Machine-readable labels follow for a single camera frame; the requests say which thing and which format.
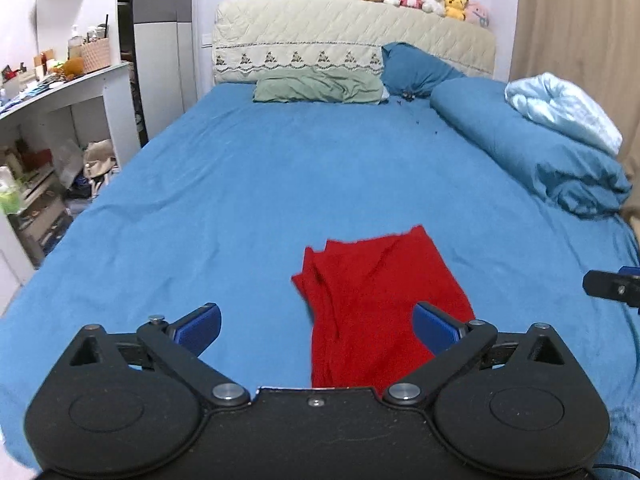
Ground orange brown plush toy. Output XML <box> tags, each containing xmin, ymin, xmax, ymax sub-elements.
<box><xmin>61</xmin><ymin>57</ymin><xmax>86</xmax><ymax>82</ymax></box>

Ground wicker basket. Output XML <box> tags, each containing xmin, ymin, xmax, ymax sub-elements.
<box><xmin>81</xmin><ymin>37</ymin><xmax>112</xmax><ymax>74</ymax></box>

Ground white desk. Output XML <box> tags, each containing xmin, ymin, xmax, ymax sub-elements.
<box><xmin>0</xmin><ymin>60</ymin><xmax>142</xmax><ymax>288</ymax></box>

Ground dark blue pillow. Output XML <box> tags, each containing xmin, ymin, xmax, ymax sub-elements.
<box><xmin>381</xmin><ymin>42</ymin><xmax>469</xmax><ymax>99</ymax></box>

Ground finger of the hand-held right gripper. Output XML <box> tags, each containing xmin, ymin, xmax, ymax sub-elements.
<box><xmin>582</xmin><ymin>266</ymin><xmax>640</xmax><ymax>312</ymax></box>

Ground pump bottle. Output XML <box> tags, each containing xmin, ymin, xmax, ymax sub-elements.
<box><xmin>67</xmin><ymin>24</ymin><xmax>84</xmax><ymax>61</ymax></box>

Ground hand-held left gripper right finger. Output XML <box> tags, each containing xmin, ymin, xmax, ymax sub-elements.
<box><xmin>382</xmin><ymin>301</ymin><xmax>574</xmax><ymax>407</ymax></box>

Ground clear plastic bag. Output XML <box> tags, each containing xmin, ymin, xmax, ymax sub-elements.
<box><xmin>52</xmin><ymin>139</ymin><xmax>84</xmax><ymax>189</ymax></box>

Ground cream quilted headboard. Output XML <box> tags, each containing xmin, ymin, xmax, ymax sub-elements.
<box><xmin>212</xmin><ymin>0</ymin><xmax>497</xmax><ymax>86</ymax></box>

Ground blue fuzzy cloth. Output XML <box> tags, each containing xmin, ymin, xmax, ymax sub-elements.
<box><xmin>602</xmin><ymin>402</ymin><xmax>640</xmax><ymax>472</ymax></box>

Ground green plastic pack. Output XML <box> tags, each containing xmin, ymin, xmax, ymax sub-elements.
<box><xmin>0</xmin><ymin>167</ymin><xmax>24</xmax><ymax>217</ymax></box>

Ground beige curtain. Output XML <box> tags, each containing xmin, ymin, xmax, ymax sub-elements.
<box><xmin>510</xmin><ymin>0</ymin><xmax>640</xmax><ymax>241</ymax></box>

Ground beige tote bag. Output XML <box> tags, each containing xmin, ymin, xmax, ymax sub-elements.
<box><xmin>82</xmin><ymin>140</ymin><xmax>119</xmax><ymax>194</ymax></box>

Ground green pillow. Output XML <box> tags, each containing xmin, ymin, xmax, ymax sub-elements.
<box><xmin>252</xmin><ymin>67</ymin><xmax>386</xmax><ymax>106</ymax></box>

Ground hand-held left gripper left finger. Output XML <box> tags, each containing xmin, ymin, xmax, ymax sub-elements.
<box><xmin>67</xmin><ymin>302</ymin><xmax>251</xmax><ymax>408</ymax></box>

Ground red knit sweater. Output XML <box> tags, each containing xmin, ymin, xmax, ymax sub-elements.
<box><xmin>291</xmin><ymin>225</ymin><xmax>477</xmax><ymax>391</ymax></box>

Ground white wardrobe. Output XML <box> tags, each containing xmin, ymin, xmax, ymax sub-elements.
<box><xmin>117</xmin><ymin>0</ymin><xmax>199</xmax><ymax>149</ymax></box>

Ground bed with blue sheet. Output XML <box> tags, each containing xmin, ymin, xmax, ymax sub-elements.
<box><xmin>0</xmin><ymin>80</ymin><xmax>640</xmax><ymax>472</ymax></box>

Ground scattered small dark bits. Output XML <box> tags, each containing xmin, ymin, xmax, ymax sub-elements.
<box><xmin>397</xmin><ymin>91</ymin><xmax>442</xmax><ymax>137</ymax></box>

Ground light blue blanket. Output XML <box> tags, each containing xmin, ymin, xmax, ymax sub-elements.
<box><xmin>504</xmin><ymin>72</ymin><xmax>624</xmax><ymax>157</ymax></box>

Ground blue duvet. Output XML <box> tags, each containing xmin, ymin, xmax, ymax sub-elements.
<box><xmin>430</xmin><ymin>77</ymin><xmax>634</xmax><ymax>219</ymax></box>

